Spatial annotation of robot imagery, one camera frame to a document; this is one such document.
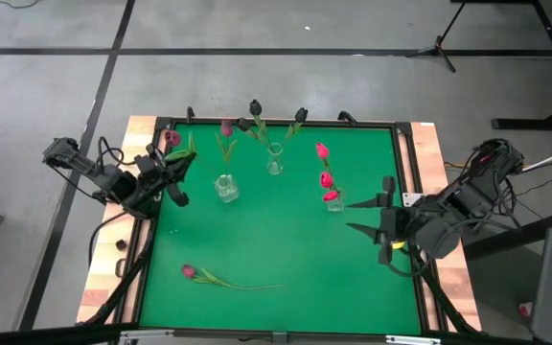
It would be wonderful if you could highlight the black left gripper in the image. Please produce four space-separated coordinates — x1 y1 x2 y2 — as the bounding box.
126 143 198 218

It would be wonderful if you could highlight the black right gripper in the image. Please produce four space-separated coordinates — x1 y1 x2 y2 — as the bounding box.
346 175 455 265

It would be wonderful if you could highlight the dark red artificial tulip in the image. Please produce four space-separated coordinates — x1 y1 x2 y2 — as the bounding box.
163 128 199 163
214 118 240 181

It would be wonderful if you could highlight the black artificial tulip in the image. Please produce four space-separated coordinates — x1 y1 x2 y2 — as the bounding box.
278 107 310 152
248 99 277 152
236 117 273 152

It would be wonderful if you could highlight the ribbed clear glass bell vase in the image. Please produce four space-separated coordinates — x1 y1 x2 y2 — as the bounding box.
326 189 347 213

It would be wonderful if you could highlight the cut crystal glass vase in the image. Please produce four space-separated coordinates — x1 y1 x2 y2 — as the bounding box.
214 173 240 204

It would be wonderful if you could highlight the slim clear glass carafe vase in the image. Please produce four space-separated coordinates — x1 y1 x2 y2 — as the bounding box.
265 142 286 176

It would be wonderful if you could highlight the green table mat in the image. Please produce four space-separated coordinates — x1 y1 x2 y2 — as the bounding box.
140 122 424 335

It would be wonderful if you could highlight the pink tulip lower left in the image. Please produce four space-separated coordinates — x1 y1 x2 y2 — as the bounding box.
181 263 287 292

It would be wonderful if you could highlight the black floor bar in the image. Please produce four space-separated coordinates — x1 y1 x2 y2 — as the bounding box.
462 209 552 263

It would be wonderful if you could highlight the black tripod stand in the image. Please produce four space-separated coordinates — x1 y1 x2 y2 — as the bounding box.
404 0 469 74

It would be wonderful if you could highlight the black desk foot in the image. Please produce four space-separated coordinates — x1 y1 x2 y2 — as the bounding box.
491 95 552 131

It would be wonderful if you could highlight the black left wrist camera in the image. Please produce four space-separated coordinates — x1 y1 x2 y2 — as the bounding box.
136 153 158 175

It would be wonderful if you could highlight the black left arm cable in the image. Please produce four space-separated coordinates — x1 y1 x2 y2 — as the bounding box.
87 210 131 267

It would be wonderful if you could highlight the silver frame bracket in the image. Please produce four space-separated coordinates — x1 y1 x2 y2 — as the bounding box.
385 334 443 345
120 329 174 342

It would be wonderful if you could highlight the black floor cable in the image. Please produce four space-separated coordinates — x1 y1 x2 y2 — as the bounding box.
0 0 40 10
494 165 552 218

